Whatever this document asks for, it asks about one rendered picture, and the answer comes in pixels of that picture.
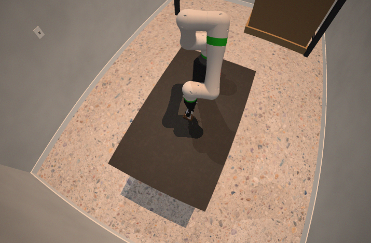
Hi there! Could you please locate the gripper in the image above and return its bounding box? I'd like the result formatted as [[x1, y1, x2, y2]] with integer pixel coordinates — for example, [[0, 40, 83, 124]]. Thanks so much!
[[185, 105, 195, 119]]

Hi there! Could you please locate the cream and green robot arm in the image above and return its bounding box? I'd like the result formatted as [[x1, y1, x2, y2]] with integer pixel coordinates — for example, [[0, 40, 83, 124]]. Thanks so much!
[[176, 9, 230, 106]]

